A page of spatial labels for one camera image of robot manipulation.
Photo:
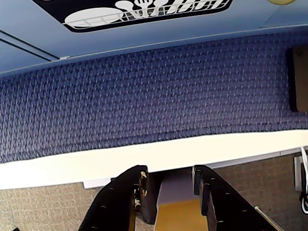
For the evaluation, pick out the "white table leg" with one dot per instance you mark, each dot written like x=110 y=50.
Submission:
x=176 y=187

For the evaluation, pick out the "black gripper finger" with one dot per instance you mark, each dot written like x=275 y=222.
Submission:
x=228 y=207
x=115 y=202

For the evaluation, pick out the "thin metal rod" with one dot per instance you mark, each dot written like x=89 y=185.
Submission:
x=267 y=216

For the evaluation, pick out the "black white dish rack sticker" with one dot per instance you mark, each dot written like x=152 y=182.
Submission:
x=96 y=18

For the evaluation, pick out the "white table board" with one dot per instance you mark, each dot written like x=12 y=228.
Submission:
x=96 y=166

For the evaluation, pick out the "yellow wooden block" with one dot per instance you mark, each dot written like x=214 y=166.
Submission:
x=178 y=216

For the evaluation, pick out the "yellow round object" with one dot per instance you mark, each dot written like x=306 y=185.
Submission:
x=281 y=1

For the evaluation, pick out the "dark brown wall box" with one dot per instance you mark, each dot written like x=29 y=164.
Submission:
x=302 y=79

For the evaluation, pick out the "small black object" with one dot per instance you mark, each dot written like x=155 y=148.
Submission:
x=16 y=229

